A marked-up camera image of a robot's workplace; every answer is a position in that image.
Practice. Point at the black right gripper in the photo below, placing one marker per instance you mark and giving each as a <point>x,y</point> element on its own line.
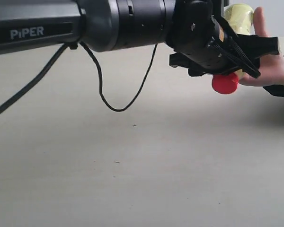
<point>204,43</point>

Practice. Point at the yellow bottle red cap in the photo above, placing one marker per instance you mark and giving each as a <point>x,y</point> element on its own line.
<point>240,18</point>

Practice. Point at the black sleeved forearm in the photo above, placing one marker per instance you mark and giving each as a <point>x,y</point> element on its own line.
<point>281,91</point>

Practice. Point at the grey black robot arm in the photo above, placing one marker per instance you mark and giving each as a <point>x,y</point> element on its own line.
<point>103,25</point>

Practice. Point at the person's open bare hand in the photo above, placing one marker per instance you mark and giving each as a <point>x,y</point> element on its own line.
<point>259,23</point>

